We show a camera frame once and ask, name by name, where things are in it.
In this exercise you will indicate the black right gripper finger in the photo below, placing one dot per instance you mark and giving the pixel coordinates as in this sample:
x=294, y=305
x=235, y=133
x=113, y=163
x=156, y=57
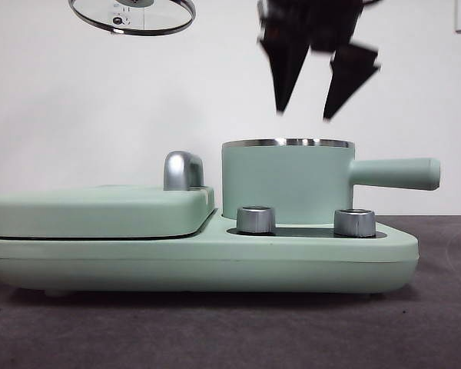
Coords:
x=349, y=77
x=286, y=65

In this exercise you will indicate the glass pot lid green knob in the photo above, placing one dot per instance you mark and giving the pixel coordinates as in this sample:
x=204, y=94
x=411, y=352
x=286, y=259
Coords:
x=165, y=17

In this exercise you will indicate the mint green steamer pot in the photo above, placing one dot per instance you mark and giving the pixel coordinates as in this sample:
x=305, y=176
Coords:
x=284, y=180

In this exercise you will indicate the silver control knob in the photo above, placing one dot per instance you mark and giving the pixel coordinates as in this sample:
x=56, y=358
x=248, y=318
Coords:
x=255, y=221
x=354, y=223

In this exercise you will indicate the black glossy control panel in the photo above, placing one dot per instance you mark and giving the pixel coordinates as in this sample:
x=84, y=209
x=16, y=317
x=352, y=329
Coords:
x=307, y=232

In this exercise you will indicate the mint green breakfast machine base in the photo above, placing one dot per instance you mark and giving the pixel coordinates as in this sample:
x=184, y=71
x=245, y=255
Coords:
x=215, y=265

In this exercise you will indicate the mint green grill lid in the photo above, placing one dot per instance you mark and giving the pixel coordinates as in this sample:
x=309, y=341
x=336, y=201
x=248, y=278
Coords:
x=100, y=211

